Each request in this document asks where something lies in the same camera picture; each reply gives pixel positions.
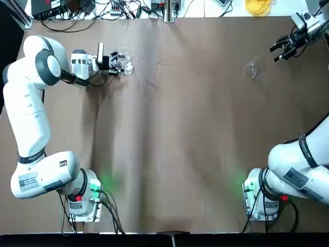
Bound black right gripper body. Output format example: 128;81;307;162
287;30;309;56

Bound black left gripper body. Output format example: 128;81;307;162
98;55;112;72

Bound clear glass beaker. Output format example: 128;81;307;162
110;46;135;76

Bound clear glass conical flask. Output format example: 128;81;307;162
243;56;259;80

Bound grey USB hub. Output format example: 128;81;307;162
109;1;122;15

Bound black box with red logo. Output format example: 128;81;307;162
30;0;71;20

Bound white desk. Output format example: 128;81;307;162
24;0;322;19

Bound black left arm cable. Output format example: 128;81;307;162
60;68;118;87

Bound yellow cable coil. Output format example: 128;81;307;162
244;0;272;17

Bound black cable bundle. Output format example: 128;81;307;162
95;0;165;19

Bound black looped cable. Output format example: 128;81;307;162
40;15;108;33

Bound aluminium frame post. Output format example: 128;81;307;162
163;0;178;23
12;0;33;29

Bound black left base cables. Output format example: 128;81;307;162
59;189;125;235

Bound black base cables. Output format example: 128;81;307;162
241;197;300;234
59;189;125;235

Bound black right base cables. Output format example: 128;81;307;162
241;197;300;234

